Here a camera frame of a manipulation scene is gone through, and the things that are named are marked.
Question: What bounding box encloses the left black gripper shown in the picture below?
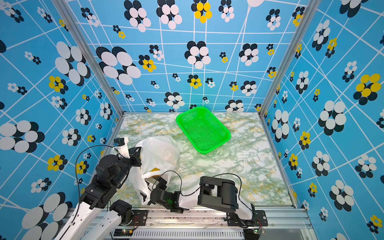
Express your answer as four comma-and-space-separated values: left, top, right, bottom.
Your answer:
110, 144, 142, 188

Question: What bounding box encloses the white plastic bag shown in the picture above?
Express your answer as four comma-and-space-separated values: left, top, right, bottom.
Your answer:
128, 136, 180, 206

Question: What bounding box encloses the orange yellow papaya fruit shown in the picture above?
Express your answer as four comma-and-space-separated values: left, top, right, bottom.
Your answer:
145, 168, 162, 179

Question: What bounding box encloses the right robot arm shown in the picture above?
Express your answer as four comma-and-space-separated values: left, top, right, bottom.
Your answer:
149, 176, 258, 228

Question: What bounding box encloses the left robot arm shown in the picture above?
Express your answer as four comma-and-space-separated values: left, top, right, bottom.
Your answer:
56, 147, 141, 240

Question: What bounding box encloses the green plastic basket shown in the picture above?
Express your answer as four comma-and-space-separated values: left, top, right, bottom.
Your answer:
176, 107, 231, 155

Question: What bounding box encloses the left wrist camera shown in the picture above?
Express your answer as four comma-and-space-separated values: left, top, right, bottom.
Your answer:
113, 137, 130, 159

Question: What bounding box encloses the left black camera cable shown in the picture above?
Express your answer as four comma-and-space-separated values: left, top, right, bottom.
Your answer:
74, 145, 116, 217

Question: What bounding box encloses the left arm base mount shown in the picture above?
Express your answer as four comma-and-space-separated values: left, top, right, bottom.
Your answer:
109, 200, 149, 226

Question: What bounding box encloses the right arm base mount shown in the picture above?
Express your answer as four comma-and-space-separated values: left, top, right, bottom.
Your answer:
224, 210, 269, 228

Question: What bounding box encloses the aluminium front rail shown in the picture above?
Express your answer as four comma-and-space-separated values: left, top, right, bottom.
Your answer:
59, 206, 319, 240

